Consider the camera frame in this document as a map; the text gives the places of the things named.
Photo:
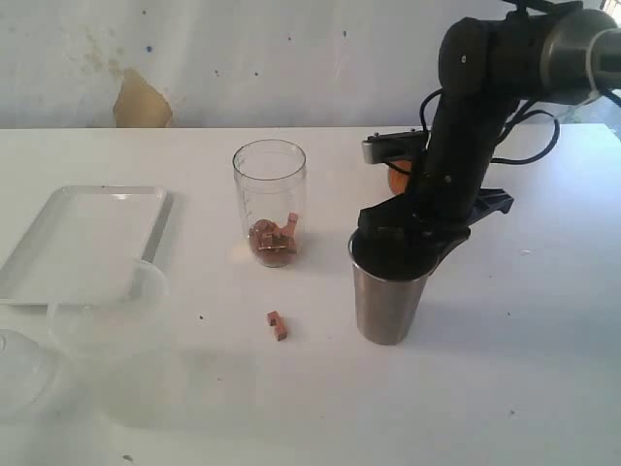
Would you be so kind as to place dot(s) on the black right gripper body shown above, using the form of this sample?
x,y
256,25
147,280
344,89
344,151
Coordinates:
x,y
434,207

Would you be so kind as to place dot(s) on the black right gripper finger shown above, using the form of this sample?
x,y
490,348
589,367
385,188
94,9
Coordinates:
x,y
441,246
375,256

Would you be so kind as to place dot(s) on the wooden cup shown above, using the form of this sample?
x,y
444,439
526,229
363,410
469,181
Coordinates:
x,y
398,176

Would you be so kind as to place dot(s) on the stainless steel cup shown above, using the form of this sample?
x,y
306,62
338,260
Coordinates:
x,y
385,305

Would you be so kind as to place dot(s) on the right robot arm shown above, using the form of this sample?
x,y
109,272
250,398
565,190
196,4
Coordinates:
x,y
492,74

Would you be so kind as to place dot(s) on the clear plastic shaker cup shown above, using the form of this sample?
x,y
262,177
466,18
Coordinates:
x,y
270,177

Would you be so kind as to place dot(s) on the translucent plastic container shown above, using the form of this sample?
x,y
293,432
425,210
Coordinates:
x,y
111,326

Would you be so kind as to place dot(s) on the white rectangular tray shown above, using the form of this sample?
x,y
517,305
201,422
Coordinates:
x,y
81,232

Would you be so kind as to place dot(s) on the clear plastic lid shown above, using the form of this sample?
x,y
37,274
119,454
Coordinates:
x,y
31,380

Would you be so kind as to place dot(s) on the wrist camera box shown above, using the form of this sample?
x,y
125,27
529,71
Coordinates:
x,y
393,147

